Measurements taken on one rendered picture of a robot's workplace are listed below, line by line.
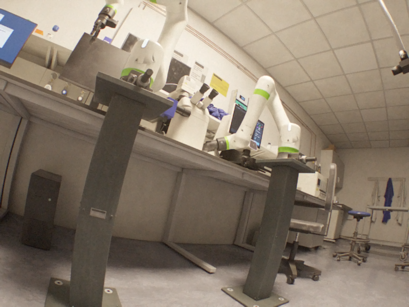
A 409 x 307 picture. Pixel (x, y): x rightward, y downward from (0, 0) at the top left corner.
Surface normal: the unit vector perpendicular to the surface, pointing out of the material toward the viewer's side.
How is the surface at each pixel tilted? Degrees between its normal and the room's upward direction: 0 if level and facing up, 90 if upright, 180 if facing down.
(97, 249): 90
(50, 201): 90
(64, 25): 90
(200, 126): 91
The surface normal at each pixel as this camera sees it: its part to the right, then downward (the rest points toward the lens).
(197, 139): 0.62, -0.01
